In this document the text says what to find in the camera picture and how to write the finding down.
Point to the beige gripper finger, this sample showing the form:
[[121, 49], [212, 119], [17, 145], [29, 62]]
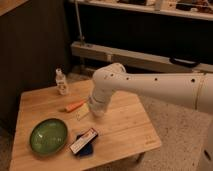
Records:
[[83, 111]]

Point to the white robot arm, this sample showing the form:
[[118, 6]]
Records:
[[192, 90]]

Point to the green ceramic bowl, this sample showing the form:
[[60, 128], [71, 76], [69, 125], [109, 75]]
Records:
[[48, 137]]

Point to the orange plastic carrot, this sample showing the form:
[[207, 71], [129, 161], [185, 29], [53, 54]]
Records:
[[73, 106]]

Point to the small clear plastic bottle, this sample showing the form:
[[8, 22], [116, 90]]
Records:
[[61, 82]]

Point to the wooden table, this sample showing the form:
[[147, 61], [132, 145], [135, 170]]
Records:
[[125, 130]]

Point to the blue sponge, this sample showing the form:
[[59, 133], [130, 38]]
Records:
[[86, 150]]

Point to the long grey case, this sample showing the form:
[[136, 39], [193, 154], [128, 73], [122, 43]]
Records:
[[133, 59]]

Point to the metal shelf pole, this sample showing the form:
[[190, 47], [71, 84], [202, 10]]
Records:
[[81, 37]]

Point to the upper white shelf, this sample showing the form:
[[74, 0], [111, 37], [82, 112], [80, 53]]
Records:
[[155, 8]]

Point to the black case handle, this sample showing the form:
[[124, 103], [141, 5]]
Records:
[[183, 63]]

